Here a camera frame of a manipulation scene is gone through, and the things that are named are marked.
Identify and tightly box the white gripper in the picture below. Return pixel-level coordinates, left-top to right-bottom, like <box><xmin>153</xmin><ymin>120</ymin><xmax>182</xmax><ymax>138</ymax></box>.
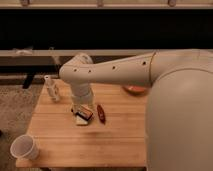
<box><xmin>71</xmin><ymin>92</ymin><xmax>94</xmax><ymax>111</ymax></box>

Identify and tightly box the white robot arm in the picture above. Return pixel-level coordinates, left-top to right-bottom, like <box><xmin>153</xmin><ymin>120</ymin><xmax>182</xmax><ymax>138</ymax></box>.
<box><xmin>59</xmin><ymin>49</ymin><xmax>213</xmax><ymax>171</ymax></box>

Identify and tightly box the orange ceramic bowl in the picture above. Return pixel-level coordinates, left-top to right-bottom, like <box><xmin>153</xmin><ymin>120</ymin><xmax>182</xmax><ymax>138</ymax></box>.
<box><xmin>123</xmin><ymin>86</ymin><xmax>146</xmax><ymax>95</ymax></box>

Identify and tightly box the brown chocolate bar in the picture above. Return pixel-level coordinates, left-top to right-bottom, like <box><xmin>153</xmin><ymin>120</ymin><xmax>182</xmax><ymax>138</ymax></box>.
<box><xmin>71</xmin><ymin>106</ymin><xmax>93</xmax><ymax>121</ymax></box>

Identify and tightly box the white plastic bottle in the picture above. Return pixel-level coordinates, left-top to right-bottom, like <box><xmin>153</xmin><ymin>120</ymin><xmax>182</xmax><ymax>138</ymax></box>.
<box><xmin>44</xmin><ymin>75</ymin><xmax>60</xmax><ymax>102</ymax></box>

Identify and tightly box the black table leg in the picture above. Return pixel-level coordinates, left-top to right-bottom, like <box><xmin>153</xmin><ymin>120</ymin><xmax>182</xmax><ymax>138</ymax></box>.
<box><xmin>22</xmin><ymin>71</ymin><xmax>35</xmax><ymax>89</ymax></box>

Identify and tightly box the white paper cup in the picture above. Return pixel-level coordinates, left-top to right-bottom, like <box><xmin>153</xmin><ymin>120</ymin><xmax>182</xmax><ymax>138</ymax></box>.
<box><xmin>10</xmin><ymin>134</ymin><xmax>39</xmax><ymax>160</ymax></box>

